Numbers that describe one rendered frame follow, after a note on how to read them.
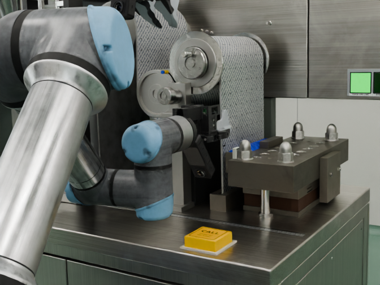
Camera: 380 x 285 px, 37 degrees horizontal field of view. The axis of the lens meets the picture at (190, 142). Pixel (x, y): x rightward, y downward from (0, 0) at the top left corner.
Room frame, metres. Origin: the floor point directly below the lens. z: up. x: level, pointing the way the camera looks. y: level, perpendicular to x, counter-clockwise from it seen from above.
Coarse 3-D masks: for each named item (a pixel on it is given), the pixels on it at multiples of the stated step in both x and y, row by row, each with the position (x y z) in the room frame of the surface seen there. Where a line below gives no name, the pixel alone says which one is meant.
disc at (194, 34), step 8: (192, 32) 1.34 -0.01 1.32; (200, 32) 1.33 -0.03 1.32; (184, 40) 1.35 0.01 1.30; (208, 40) 1.32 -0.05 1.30; (176, 48) 1.36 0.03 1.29; (216, 48) 1.31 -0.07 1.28; (216, 56) 1.31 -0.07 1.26; (216, 72) 1.31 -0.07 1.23; (176, 80) 1.36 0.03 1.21; (216, 80) 1.31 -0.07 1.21; (192, 88) 1.34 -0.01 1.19; (200, 88) 1.33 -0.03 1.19; (208, 88) 1.32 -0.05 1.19
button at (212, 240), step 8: (192, 232) 1.06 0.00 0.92; (200, 232) 1.06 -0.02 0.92; (208, 232) 1.06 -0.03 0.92; (216, 232) 1.06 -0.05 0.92; (224, 232) 1.06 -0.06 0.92; (184, 240) 1.05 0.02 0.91; (192, 240) 1.04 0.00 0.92; (200, 240) 1.03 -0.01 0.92; (208, 240) 1.02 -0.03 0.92; (216, 240) 1.02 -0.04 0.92; (224, 240) 1.04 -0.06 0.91; (200, 248) 1.03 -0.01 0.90; (208, 248) 1.02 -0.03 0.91; (216, 248) 1.01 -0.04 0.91
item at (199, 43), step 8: (192, 40) 1.34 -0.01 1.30; (200, 40) 1.32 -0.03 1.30; (184, 48) 1.35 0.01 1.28; (208, 48) 1.31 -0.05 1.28; (176, 56) 1.36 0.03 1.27; (208, 56) 1.31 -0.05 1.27; (176, 64) 1.36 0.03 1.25; (216, 64) 1.31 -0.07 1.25; (176, 72) 1.36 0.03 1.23; (208, 72) 1.31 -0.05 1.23; (184, 80) 1.35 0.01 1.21; (192, 80) 1.34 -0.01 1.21; (200, 80) 1.33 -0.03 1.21; (208, 80) 1.31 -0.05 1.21
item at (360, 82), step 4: (352, 76) 1.46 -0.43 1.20; (356, 76) 1.46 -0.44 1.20; (360, 76) 1.45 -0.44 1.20; (364, 76) 1.45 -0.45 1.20; (368, 76) 1.44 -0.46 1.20; (352, 80) 1.46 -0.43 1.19; (356, 80) 1.46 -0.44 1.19; (360, 80) 1.45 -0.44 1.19; (364, 80) 1.45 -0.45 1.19; (368, 80) 1.44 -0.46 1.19; (352, 84) 1.46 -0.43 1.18; (356, 84) 1.46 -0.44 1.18; (360, 84) 1.45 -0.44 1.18; (364, 84) 1.45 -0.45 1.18; (368, 84) 1.44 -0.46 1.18; (352, 88) 1.46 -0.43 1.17; (356, 88) 1.46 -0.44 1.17; (360, 88) 1.45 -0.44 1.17; (364, 88) 1.45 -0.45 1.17; (368, 88) 1.44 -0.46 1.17; (360, 92) 1.45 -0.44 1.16; (364, 92) 1.45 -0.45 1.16; (368, 92) 1.44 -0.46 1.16
